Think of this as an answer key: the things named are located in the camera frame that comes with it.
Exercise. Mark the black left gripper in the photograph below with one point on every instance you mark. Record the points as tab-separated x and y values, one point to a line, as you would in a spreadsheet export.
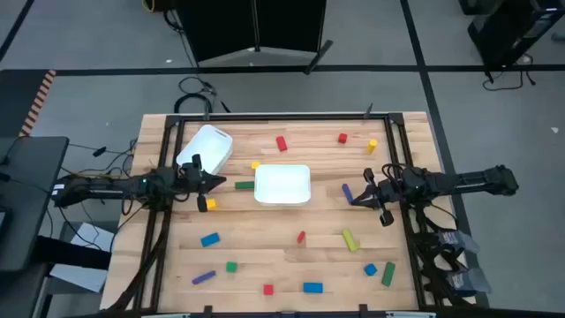
194	179

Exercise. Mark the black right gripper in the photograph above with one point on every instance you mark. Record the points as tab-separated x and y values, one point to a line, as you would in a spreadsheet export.
387	190

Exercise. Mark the purple long block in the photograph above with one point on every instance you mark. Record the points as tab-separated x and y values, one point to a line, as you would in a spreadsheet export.
347	193
203	277

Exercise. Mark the green long block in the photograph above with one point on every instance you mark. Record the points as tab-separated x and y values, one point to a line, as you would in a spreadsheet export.
388	274
244	185

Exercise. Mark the lime long block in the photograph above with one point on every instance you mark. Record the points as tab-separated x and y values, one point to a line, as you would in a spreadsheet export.
350	240

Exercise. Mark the small yellow cube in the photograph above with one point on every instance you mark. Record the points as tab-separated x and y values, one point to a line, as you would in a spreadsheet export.
255	165

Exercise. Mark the yellow cylinder block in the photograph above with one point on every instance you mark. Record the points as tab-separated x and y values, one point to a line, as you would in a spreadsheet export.
372	146

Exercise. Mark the blue long block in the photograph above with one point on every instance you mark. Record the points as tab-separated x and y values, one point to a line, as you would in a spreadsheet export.
210	239
313	287

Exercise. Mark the red cube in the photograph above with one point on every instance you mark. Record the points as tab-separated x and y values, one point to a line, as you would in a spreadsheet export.
268	289
342	138

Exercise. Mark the white plastic bin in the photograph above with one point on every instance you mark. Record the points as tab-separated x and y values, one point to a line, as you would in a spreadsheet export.
282	183
207	143

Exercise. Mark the blue cube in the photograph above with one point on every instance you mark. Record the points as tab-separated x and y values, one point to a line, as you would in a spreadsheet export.
370	269

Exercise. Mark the red short block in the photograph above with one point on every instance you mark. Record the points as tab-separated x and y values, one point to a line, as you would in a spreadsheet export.
301	236

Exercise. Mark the red long block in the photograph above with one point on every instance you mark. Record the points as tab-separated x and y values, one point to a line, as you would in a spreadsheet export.
281	143

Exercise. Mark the green cube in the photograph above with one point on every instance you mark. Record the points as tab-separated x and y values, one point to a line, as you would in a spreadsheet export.
231	267

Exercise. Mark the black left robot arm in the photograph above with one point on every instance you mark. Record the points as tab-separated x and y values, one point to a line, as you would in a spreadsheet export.
110	187

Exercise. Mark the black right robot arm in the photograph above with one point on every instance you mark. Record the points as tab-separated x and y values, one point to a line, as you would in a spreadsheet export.
463	181

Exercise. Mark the small black plug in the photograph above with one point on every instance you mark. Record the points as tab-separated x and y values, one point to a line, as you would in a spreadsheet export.
99	151

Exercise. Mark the black folding screen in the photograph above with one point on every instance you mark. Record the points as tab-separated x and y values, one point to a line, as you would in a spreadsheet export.
229	26

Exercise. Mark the white paper sheet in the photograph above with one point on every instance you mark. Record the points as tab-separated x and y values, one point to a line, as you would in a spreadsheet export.
79	274

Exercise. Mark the black desk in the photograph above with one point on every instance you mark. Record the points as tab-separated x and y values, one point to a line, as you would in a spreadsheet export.
26	199

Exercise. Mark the black equipment cart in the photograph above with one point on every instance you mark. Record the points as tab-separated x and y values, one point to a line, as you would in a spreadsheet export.
507	31

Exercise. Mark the black table frame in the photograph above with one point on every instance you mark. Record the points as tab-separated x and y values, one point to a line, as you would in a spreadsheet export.
282	117

